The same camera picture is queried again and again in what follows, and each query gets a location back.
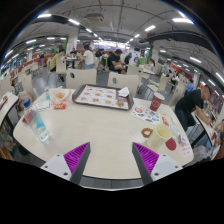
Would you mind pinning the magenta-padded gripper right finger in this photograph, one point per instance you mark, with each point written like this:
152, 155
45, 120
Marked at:
148, 158

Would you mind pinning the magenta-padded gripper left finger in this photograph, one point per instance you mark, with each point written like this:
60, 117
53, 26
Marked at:
75, 158

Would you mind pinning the clear blue-capped water bottle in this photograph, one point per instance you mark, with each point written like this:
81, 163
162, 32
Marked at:
38, 126

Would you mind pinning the white red-printed table sticker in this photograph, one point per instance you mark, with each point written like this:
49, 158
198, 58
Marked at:
185, 147

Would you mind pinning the red snack packet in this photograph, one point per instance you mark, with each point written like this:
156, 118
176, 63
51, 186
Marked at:
165, 120

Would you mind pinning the small red sauce packet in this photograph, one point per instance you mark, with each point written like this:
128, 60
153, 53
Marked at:
60, 106

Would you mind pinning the grey bag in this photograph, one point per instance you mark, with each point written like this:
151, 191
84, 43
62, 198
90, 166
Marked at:
202, 154

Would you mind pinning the red paper cup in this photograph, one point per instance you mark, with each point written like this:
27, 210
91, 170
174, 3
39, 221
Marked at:
156, 102

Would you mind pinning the white printed card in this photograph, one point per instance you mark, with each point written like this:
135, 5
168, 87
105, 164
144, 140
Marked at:
42, 106

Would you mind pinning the clear food wrapper bag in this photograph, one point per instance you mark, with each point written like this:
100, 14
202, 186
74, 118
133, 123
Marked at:
60, 95

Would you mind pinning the beige neighbouring table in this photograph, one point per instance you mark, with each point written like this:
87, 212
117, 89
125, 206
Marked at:
206, 128
6, 106

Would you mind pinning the brown food tray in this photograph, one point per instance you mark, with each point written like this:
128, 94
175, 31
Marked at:
100, 96

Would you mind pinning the small clear sanitizer bottle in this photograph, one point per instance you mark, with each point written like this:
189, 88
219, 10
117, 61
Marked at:
47, 96

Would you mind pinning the person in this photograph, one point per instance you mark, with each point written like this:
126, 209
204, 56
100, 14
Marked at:
190, 103
219, 128
54, 61
114, 61
88, 58

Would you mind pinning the white paper napkin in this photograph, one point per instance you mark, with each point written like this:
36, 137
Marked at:
124, 92

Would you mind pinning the pink bag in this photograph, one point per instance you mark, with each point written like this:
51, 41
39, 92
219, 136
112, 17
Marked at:
24, 99

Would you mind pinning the beige chair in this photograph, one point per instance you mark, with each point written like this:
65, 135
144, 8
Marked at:
81, 77
125, 81
28, 85

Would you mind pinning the ceiling lights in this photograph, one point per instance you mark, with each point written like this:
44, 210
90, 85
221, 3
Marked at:
181, 20

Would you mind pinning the ceiling air conditioner unit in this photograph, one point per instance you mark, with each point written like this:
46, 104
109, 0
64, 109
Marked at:
94, 16

